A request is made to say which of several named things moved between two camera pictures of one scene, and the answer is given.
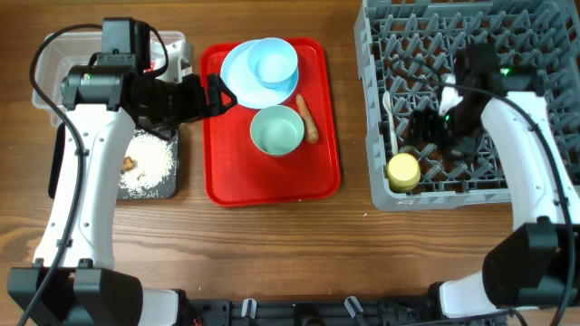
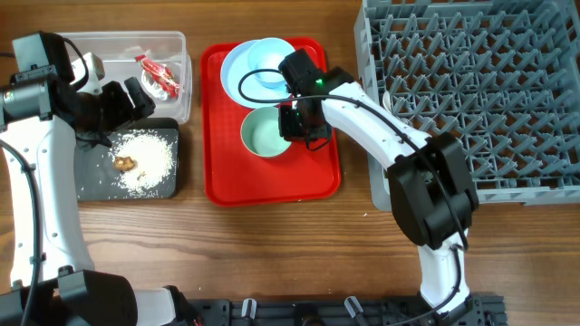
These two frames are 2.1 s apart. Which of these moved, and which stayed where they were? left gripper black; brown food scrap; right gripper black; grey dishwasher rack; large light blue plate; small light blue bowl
Moved: right gripper black; left gripper black
Stayed: brown food scrap; large light blue plate; small light blue bowl; grey dishwasher rack
